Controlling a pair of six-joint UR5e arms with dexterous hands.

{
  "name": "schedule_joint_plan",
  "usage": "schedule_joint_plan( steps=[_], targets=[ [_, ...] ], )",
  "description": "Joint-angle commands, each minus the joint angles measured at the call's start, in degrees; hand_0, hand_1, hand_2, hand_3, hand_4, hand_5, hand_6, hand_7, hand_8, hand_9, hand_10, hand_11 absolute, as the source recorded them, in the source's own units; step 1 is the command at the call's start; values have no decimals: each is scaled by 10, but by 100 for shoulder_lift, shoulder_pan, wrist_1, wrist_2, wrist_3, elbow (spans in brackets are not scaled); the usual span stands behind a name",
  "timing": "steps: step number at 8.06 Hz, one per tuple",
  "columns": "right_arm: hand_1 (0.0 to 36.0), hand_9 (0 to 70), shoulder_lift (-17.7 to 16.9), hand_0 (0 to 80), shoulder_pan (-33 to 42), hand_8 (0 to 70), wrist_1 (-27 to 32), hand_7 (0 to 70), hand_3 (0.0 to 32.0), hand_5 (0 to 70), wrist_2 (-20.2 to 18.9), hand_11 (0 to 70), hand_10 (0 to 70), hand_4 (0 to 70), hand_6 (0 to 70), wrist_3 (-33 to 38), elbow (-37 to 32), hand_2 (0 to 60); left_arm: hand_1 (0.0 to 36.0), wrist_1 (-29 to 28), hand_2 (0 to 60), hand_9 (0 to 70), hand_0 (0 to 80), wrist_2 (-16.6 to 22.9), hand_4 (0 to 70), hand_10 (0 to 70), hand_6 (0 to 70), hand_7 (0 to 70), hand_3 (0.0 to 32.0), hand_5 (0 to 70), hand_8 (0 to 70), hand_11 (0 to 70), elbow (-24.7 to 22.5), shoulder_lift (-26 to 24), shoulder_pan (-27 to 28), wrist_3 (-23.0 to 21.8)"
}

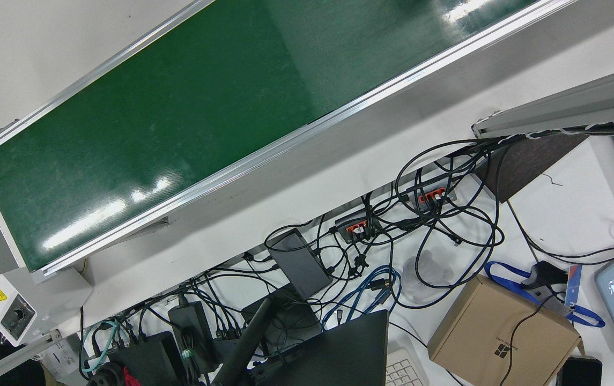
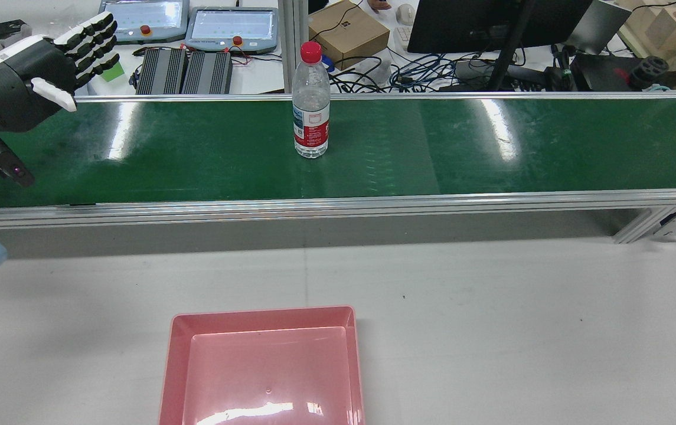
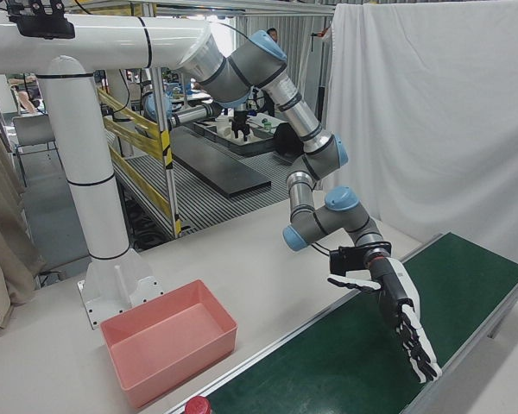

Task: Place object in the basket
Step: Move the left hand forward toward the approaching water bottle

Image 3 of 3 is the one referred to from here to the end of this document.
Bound yellow black safety barrier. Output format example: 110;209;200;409
97;88;184;239

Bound grey background tray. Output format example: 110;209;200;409
193;116;287;157

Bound black background robot tool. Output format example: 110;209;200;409
230;110;254;144

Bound beige curtain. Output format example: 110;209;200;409
0;103;45;342

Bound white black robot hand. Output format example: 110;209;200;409
326;256;443;385

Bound clear red-capped water bottle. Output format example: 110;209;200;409
184;396;212;414

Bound black floor platform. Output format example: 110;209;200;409
171;128;272;199

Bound grey chair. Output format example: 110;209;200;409
11;114;60;187

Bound red clamp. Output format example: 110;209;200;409
310;24;332;45

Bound white cloth sheet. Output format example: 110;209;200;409
323;0;518;269

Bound black bag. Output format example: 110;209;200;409
273;122;306;157

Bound green conveyor belt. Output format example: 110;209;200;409
166;231;518;414

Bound aluminium cell frame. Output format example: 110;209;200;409
140;0;336;241

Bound pink plastic basket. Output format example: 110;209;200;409
99;279;238;410

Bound black overhead camera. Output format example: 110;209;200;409
6;0;76;40

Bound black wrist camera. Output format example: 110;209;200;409
329;241;393;276

